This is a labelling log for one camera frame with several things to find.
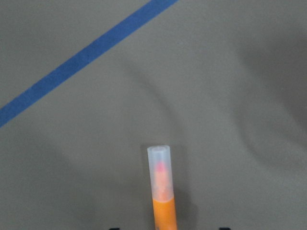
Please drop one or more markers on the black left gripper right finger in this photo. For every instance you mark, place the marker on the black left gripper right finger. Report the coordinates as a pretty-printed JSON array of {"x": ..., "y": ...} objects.
[{"x": 224, "y": 228}]

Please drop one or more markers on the orange marker pen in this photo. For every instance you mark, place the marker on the orange marker pen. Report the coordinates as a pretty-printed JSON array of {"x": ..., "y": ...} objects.
[{"x": 160, "y": 169}]

